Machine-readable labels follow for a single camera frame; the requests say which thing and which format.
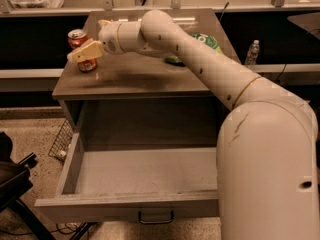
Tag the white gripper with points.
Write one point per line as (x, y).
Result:
(108, 37)

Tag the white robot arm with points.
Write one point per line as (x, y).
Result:
(266, 148)

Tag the open top drawer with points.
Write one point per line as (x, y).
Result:
(104, 179)

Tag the grey cabinet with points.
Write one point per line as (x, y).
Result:
(134, 75)

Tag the clear water bottle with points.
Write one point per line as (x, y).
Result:
(252, 53)

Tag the wire mesh basket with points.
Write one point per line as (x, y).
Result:
(61, 142)

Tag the black drawer handle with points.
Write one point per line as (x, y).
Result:
(156, 218)

